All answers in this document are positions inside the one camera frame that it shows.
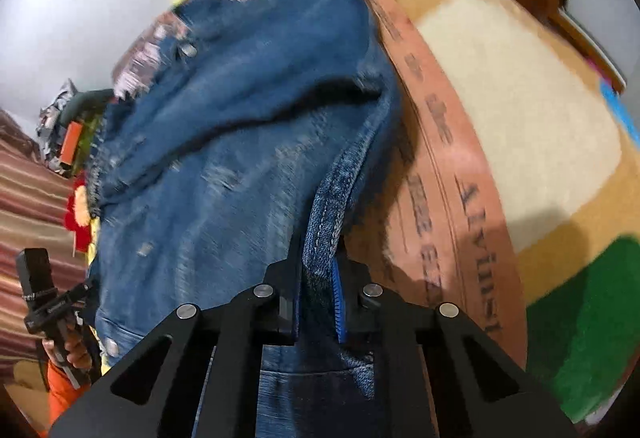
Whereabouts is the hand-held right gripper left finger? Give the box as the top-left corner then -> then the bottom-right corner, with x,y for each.
47,260 -> 303,438

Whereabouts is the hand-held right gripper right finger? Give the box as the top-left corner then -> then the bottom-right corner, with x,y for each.
330,255 -> 581,438

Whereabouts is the blue denim jacket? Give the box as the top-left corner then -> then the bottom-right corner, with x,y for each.
85,0 -> 407,438

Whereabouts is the person's left hand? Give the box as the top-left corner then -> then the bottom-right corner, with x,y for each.
42,318 -> 95,371

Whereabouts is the yellow soft toy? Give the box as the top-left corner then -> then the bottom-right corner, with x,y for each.
86,218 -> 102,269

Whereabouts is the red plush toy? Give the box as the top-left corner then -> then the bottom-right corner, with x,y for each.
62,183 -> 99,255

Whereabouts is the orange box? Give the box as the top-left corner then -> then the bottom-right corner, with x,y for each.
60,122 -> 84,167

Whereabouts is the green patterned cloth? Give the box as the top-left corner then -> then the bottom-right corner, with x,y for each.
75,115 -> 107,175

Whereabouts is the pile of clutter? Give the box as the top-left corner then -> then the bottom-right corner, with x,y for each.
37,78 -> 77,169

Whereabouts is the dark grey round cushion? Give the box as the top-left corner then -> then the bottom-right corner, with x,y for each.
62,88 -> 116,125

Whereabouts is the bed with printed cover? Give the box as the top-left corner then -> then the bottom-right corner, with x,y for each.
112,0 -> 640,425

